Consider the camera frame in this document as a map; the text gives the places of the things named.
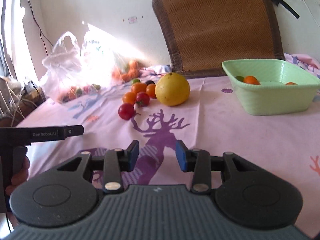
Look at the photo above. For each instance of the clear bag of oranges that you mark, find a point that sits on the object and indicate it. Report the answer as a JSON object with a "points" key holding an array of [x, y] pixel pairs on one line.
{"points": [[125, 70]]}

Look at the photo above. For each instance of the green lime front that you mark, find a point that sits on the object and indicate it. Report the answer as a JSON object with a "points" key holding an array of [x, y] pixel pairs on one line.
{"points": [[240, 78]]}

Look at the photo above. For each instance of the red tomato front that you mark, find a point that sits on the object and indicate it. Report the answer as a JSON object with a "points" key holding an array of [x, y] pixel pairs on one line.
{"points": [[126, 111]]}

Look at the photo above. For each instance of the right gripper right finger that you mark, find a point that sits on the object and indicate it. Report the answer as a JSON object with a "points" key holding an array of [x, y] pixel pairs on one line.
{"points": [[196, 161]]}

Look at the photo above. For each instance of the orange tangerine back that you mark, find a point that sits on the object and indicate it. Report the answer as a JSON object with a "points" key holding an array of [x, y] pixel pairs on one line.
{"points": [[138, 87]]}

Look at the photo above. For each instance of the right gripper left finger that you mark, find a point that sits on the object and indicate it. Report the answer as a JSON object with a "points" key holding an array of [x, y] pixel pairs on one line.
{"points": [[116, 161]]}

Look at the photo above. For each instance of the pink deer-print tablecloth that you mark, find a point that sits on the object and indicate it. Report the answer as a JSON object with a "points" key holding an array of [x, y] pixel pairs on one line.
{"points": [[213, 118]]}

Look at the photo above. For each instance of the orange tangerine middle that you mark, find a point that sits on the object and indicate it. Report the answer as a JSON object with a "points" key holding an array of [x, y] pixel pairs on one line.
{"points": [[129, 97]]}

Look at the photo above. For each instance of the white wall socket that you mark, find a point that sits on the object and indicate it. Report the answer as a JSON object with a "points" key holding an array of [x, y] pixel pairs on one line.
{"points": [[132, 20]]}

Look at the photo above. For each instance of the large yellow grapefruit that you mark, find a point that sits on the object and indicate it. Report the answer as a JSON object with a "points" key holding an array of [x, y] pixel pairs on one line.
{"points": [[172, 89]]}

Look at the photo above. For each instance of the brown woven seat cushion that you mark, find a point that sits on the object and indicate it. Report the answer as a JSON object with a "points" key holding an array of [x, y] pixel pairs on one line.
{"points": [[201, 34]]}

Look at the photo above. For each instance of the person's left hand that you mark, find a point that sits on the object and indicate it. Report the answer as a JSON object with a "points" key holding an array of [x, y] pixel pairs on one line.
{"points": [[19, 178]]}

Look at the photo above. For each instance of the small red tomato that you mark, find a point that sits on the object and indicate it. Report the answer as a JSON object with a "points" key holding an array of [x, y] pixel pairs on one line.
{"points": [[142, 99]]}

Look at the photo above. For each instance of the clear plastic bag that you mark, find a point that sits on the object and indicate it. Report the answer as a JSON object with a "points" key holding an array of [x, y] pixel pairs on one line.
{"points": [[74, 70]]}

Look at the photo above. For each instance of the orange tangerine right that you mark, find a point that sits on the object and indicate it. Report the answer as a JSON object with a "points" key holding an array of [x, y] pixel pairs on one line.
{"points": [[251, 80]]}

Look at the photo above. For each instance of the dark purple plum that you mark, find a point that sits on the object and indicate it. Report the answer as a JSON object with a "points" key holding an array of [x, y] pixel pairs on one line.
{"points": [[149, 82]]}

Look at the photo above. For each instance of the light green plastic basket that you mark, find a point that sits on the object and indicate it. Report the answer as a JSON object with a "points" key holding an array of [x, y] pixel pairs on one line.
{"points": [[284, 87]]}

